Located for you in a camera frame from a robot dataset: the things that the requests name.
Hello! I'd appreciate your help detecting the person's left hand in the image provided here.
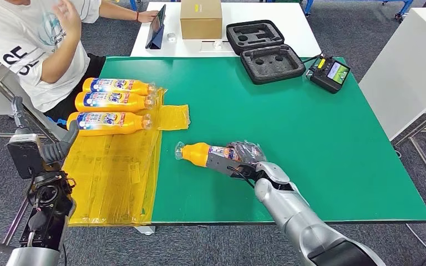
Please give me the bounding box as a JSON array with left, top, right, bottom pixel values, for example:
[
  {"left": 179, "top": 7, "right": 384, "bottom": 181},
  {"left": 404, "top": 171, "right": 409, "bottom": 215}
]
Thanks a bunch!
[{"left": 138, "top": 10, "right": 159, "bottom": 23}]

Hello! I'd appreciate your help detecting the person's right hand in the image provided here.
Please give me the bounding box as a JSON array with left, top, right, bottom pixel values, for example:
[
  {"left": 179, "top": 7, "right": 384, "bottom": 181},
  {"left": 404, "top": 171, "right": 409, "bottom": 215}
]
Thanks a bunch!
[{"left": 53, "top": 0, "right": 82, "bottom": 39}]

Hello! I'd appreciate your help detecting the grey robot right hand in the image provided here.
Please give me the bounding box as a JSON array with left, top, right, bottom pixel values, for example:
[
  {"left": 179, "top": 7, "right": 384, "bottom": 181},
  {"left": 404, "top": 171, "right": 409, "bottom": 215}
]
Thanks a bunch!
[{"left": 227, "top": 141, "right": 268, "bottom": 165}]

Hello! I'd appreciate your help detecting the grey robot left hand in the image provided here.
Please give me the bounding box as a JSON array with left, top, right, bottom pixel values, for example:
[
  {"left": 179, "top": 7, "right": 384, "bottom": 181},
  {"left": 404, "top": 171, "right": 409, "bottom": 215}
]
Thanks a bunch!
[{"left": 11, "top": 96, "right": 80, "bottom": 165}]

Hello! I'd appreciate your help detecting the orange detergent bottle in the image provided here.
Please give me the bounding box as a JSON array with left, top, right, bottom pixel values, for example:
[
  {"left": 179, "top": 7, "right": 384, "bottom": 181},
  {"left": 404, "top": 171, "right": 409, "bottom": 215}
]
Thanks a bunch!
[
  {"left": 82, "top": 77, "right": 157, "bottom": 96},
  {"left": 66, "top": 111, "right": 153, "bottom": 137},
  {"left": 74, "top": 91, "right": 156, "bottom": 113},
  {"left": 174, "top": 141, "right": 243, "bottom": 168}
]

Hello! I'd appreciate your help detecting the dark tablet with stand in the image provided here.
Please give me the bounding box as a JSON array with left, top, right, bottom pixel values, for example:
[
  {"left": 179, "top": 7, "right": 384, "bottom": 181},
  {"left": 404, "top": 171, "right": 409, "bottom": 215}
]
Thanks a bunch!
[{"left": 145, "top": 4, "right": 166, "bottom": 50}]

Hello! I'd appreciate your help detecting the brown cardboard box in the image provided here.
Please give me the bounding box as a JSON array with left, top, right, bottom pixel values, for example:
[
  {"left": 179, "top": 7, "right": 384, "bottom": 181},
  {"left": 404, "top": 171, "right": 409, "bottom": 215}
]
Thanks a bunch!
[{"left": 180, "top": 0, "right": 224, "bottom": 40}]

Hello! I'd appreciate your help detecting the person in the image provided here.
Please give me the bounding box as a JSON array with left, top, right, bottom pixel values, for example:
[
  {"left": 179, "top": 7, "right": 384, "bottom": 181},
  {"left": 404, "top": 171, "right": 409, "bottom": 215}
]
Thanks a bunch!
[{"left": 0, "top": 0, "right": 159, "bottom": 124}]

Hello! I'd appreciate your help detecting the yellow taped plastic sheet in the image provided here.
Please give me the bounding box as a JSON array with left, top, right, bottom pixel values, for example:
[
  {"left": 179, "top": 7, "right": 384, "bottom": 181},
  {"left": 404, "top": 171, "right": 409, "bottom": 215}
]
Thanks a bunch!
[{"left": 62, "top": 87, "right": 191, "bottom": 227}]

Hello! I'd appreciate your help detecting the clear plastic piece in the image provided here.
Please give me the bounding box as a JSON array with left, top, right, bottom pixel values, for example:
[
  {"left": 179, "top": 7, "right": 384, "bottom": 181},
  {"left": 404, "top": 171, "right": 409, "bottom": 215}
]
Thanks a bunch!
[{"left": 199, "top": 39, "right": 235, "bottom": 53}]

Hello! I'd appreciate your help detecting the green table mat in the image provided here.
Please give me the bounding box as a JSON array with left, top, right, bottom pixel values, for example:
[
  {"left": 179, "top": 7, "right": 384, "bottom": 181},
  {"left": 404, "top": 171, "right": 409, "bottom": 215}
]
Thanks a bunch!
[{"left": 97, "top": 56, "right": 426, "bottom": 224}]

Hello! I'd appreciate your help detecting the black foam-lined case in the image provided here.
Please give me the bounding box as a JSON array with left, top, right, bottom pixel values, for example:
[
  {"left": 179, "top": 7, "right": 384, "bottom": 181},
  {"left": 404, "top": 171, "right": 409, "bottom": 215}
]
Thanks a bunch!
[{"left": 226, "top": 19, "right": 307, "bottom": 85}]

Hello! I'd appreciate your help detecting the black remote controller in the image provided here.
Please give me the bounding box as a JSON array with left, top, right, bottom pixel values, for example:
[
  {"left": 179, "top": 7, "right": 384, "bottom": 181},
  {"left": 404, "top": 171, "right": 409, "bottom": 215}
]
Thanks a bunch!
[{"left": 306, "top": 54, "right": 352, "bottom": 95}]

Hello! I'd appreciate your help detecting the white table foot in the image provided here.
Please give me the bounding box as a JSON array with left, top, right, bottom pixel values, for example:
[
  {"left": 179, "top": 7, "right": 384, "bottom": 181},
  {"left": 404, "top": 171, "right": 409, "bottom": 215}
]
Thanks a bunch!
[{"left": 134, "top": 225, "right": 156, "bottom": 236}]

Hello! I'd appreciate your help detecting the white table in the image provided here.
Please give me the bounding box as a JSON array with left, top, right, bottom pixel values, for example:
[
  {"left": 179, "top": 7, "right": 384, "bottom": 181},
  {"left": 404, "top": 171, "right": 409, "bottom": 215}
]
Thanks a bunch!
[{"left": 130, "top": 2, "right": 322, "bottom": 58}]

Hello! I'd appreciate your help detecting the white cabinet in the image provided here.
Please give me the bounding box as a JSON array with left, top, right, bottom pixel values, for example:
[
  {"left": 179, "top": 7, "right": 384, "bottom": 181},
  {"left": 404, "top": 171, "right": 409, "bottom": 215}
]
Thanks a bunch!
[{"left": 358, "top": 7, "right": 426, "bottom": 141}]

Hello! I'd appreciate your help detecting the blue wheeled cart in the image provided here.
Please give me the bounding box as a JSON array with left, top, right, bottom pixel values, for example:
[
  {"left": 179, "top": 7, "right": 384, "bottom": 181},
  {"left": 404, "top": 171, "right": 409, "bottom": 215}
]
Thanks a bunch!
[{"left": 382, "top": 0, "right": 415, "bottom": 21}]

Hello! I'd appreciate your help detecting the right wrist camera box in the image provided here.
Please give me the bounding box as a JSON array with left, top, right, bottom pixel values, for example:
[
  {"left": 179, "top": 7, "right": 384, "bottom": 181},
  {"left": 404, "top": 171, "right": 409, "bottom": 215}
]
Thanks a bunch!
[{"left": 206, "top": 152, "right": 257, "bottom": 181}]

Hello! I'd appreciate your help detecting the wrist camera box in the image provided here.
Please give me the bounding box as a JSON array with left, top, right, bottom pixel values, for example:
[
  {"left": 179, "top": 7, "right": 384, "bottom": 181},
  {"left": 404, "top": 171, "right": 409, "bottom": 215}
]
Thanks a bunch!
[
  {"left": 206, "top": 152, "right": 257, "bottom": 181},
  {"left": 6, "top": 134, "right": 45, "bottom": 180}
]

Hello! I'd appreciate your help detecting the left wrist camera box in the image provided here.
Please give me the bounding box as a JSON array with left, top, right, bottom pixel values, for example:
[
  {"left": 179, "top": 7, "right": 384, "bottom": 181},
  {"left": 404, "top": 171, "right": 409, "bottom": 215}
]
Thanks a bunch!
[{"left": 6, "top": 134, "right": 45, "bottom": 180}]

